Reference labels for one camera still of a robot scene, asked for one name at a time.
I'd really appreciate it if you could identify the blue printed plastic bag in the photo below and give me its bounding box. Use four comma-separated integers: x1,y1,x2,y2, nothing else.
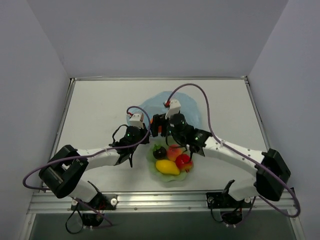
125,91,203,128

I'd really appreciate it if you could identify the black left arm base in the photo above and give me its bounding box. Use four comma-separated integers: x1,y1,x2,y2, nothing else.
72,192,118,230

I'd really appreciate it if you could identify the red green fake fruit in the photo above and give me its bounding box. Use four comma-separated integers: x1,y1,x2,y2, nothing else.
152,144,167,160

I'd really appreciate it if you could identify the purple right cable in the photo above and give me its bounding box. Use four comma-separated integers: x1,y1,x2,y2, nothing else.
163,83,301,218

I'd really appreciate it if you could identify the aluminium table frame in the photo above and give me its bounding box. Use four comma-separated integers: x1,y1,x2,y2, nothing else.
25,77,303,240

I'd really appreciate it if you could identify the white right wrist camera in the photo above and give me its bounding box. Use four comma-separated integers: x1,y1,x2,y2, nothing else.
164,99,181,120

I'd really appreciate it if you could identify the orange fake fruit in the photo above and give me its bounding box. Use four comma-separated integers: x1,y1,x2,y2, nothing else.
166,144,183,162

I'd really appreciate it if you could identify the red fake apple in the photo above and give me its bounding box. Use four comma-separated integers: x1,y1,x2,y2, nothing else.
175,153,194,173

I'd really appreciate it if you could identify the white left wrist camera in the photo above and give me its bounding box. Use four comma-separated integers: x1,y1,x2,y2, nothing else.
129,112,144,129

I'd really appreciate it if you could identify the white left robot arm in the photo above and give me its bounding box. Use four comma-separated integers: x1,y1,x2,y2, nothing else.
38,124,149,210

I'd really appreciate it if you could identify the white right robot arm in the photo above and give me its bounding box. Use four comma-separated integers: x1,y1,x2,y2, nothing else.
150,113,291,207

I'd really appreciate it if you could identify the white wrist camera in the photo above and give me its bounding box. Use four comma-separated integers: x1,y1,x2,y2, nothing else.
164,99,181,120
129,112,144,129

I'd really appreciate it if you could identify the yellow fake fruit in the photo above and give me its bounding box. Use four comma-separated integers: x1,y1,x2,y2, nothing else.
155,159,181,176

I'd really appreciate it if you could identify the green scalloped glass bowl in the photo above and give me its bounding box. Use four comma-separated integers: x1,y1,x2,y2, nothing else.
146,141,194,183

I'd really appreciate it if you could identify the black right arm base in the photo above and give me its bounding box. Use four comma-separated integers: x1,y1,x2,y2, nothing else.
206,192,256,228

